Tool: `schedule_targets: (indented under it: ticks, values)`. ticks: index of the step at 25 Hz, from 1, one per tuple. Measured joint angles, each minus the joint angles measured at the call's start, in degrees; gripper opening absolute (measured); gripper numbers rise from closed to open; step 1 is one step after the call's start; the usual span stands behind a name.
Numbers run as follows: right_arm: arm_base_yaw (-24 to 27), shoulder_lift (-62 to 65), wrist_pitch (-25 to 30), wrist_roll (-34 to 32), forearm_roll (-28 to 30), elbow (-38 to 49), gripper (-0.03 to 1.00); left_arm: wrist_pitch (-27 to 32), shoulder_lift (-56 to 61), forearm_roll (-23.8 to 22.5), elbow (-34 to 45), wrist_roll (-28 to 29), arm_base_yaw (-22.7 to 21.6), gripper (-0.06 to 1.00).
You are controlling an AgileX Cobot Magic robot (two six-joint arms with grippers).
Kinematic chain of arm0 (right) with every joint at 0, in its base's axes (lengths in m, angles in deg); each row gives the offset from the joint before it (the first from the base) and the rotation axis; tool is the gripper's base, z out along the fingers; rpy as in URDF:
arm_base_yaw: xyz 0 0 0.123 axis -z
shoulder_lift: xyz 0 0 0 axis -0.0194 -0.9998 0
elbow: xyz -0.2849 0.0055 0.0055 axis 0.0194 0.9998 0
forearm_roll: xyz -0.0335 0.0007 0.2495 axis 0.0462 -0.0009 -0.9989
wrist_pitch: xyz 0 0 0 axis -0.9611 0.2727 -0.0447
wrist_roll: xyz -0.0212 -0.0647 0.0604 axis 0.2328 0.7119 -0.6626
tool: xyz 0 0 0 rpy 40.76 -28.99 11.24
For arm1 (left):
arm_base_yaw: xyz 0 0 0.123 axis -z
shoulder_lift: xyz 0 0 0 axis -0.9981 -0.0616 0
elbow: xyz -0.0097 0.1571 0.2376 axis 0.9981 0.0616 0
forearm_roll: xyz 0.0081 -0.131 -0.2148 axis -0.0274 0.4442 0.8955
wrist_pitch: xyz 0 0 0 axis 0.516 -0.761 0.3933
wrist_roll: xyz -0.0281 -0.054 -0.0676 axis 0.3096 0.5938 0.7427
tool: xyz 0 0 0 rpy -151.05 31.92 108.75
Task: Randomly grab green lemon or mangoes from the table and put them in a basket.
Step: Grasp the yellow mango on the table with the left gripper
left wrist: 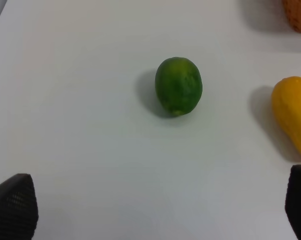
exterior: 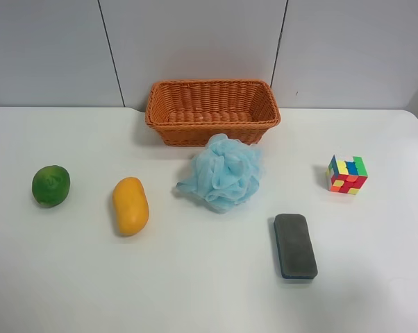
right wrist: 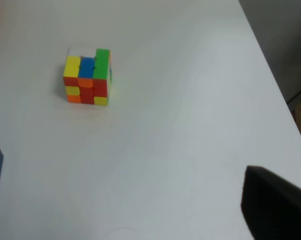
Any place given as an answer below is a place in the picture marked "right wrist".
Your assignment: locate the multicoloured puzzle cube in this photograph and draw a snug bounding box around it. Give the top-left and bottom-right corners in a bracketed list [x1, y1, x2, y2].
[63, 48, 113, 106]

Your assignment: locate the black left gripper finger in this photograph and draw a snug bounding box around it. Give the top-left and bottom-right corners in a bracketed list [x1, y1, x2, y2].
[241, 166, 301, 240]

